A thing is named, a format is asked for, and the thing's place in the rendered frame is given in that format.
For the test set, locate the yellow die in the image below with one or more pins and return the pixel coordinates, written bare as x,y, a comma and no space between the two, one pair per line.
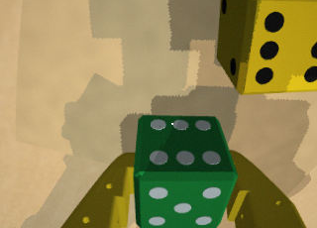
269,46

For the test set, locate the green die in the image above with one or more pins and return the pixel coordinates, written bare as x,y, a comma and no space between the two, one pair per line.
184,173

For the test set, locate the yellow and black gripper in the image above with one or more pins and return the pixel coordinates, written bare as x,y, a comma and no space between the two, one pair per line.
255,202

